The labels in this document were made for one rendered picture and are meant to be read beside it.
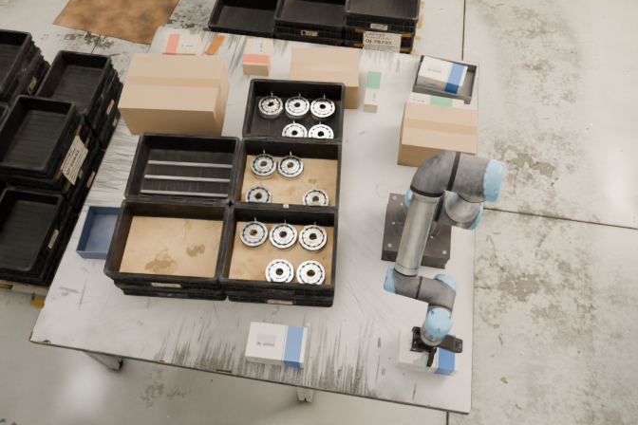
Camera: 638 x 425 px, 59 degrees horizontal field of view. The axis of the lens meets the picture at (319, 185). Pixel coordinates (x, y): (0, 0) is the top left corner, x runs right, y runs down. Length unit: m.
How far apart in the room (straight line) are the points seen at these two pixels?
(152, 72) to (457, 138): 1.32
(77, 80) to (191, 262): 1.58
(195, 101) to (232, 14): 1.34
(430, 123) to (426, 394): 1.05
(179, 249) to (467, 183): 1.09
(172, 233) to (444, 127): 1.17
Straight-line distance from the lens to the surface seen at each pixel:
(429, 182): 1.60
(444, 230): 2.19
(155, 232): 2.20
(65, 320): 2.33
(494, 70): 3.82
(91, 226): 2.44
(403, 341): 2.01
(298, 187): 2.20
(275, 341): 2.02
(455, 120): 2.40
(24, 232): 3.09
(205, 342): 2.15
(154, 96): 2.47
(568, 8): 4.39
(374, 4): 3.36
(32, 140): 3.07
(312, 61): 2.55
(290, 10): 3.48
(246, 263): 2.08
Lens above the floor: 2.74
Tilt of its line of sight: 60 degrees down
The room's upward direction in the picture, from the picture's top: straight up
